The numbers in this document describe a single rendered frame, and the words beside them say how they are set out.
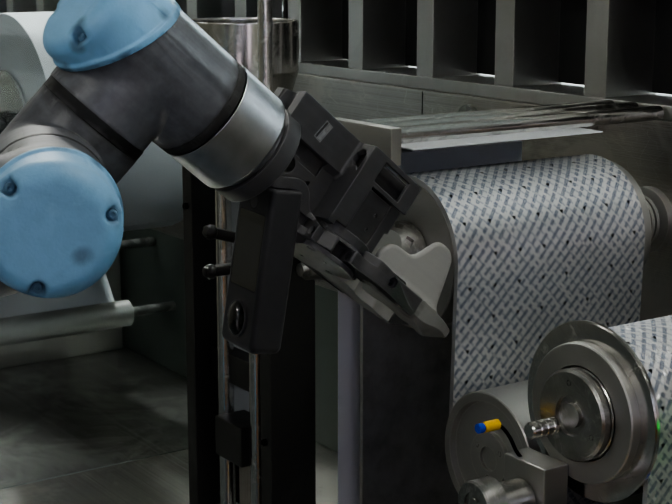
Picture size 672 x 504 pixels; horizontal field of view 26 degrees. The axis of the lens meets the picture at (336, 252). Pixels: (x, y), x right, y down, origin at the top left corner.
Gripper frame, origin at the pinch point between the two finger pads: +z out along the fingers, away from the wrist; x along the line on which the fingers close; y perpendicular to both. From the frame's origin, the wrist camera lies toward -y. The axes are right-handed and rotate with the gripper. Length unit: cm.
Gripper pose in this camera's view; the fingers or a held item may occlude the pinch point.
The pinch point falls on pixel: (412, 326)
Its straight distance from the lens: 108.0
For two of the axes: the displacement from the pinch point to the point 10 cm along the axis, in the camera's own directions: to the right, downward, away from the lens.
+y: 5.3, -8.2, 2.0
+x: -5.6, -1.7, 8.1
